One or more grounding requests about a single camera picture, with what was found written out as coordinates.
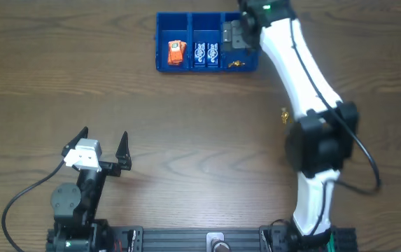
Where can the orange candy box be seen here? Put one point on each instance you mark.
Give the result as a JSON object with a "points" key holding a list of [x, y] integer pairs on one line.
{"points": [[184, 49], [175, 52]]}

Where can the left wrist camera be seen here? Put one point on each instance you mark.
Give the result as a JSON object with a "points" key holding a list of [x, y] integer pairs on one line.
{"points": [[83, 154]]}

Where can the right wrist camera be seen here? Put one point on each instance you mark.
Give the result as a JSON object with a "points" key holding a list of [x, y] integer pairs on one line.
{"points": [[230, 33]]}

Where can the gold candy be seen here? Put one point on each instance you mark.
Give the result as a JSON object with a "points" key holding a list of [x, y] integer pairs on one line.
{"points": [[236, 64], [284, 115]]}

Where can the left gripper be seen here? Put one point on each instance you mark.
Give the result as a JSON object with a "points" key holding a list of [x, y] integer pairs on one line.
{"points": [[110, 168]]}

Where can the mounting rail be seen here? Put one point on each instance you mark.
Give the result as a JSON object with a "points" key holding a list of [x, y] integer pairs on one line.
{"points": [[179, 239]]}

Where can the blue tray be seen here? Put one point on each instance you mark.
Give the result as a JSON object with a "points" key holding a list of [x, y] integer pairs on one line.
{"points": [[172, 24]]}

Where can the blue candy pack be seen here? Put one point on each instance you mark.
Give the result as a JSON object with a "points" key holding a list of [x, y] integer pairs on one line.
{"points": [[212, 54], [199, 54]]}

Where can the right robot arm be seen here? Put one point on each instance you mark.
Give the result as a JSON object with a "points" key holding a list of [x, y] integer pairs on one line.
{"points": [[291, 59]]}

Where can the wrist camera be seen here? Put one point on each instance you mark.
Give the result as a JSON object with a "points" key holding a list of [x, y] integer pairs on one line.
{"points": [[83, 154], [230, 33]]}

